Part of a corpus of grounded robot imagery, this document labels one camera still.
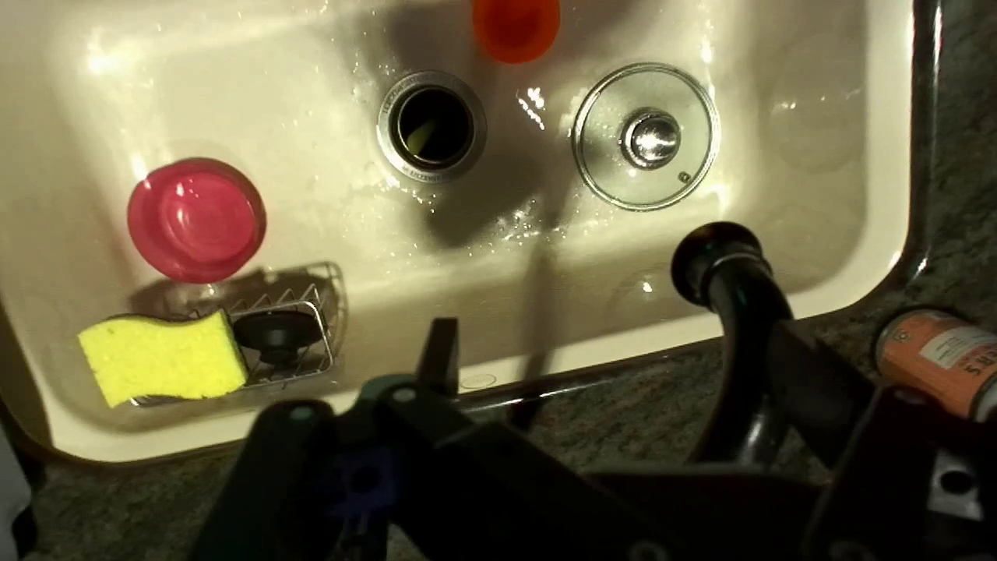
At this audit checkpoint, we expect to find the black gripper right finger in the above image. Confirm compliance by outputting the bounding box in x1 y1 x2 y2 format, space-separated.
802 379 997 561

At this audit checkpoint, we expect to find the orange plastic cup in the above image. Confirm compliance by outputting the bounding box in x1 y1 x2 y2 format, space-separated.
471 0 565 66

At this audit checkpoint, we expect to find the round metal sink stopper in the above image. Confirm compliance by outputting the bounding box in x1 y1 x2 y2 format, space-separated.
567 64 720 216

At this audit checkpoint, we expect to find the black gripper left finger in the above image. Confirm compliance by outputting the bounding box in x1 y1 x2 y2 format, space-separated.
190 314 647 561

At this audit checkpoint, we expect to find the cream sink basin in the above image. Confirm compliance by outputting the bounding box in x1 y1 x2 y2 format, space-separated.
0 0 943 468

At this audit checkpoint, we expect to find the pink plate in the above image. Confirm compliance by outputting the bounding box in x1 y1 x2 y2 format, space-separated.
126 155 270 287

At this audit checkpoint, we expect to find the metal sink drain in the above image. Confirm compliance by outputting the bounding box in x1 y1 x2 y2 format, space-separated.
373 68 491 180

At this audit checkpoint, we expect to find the orange label soap bottle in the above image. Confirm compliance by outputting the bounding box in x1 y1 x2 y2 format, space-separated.
873 306 997 425

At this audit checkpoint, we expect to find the black kitchen faucet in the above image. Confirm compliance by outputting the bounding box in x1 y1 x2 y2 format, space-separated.
667 217 885 472

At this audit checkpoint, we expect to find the yellow sponge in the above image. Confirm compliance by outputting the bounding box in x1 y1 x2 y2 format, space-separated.
76 309 251 413

